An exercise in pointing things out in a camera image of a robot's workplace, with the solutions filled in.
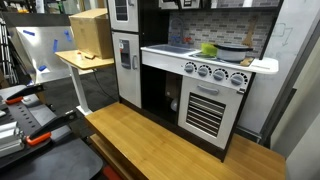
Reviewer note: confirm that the white whiteboard panel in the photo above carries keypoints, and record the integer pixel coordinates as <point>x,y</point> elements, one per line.
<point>266,100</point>

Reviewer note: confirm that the blue tape strip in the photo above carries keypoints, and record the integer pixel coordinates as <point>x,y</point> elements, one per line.
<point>55,45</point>
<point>42,68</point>
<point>67,35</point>
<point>28,32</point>

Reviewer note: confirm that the aluminium extrusion profile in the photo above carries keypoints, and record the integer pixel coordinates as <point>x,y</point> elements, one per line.
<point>10,140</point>

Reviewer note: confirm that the orange black bar clamp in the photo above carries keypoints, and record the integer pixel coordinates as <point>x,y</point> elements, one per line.
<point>25,91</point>
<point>50,126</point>

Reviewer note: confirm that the small white fridge door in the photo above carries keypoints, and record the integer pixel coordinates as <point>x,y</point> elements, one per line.
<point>131,16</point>

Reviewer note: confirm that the black round-cornered base table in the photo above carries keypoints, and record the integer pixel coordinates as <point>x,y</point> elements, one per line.
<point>60,163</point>

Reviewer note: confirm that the wooden desk with white leg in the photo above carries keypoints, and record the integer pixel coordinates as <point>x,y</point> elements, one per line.
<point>78,61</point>

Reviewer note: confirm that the grey toy sink basin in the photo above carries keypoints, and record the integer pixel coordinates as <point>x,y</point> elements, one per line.
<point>171,49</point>

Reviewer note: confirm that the silver metal panel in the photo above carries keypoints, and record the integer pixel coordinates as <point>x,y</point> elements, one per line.
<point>36,50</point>

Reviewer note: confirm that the wooden slotted spatula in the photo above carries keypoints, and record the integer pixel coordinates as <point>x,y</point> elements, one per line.
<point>250,36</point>

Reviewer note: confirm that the lime green plastic bowl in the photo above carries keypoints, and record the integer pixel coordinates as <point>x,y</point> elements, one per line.
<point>208,50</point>

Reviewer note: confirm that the white round cupboard item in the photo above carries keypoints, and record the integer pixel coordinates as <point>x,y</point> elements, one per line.
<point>174,105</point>

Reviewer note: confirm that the flat brown wooden piece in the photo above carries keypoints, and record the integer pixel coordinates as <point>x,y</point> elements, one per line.
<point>247,61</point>

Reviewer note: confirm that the grey toy faucet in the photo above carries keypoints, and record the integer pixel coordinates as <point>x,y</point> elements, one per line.
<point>181,28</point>

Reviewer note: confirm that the grey stove knob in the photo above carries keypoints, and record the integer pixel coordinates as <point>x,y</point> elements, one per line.
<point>203,71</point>
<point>237,79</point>
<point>219,74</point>
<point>189,68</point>

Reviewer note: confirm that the brown cardboard box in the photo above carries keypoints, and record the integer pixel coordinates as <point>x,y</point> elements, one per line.
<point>91,33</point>

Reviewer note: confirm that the grey metal pot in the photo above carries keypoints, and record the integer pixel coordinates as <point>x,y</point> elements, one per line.
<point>231,54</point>

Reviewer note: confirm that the narrow wooden shelf board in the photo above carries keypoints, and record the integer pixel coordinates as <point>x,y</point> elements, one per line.
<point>110,153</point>

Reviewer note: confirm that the white slatted oven door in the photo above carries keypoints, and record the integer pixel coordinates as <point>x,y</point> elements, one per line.
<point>233,110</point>

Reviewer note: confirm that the red strip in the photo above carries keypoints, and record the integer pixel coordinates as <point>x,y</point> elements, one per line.
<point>110,174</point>

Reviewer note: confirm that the tall white fridge door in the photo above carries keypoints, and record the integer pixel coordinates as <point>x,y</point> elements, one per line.
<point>130,86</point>

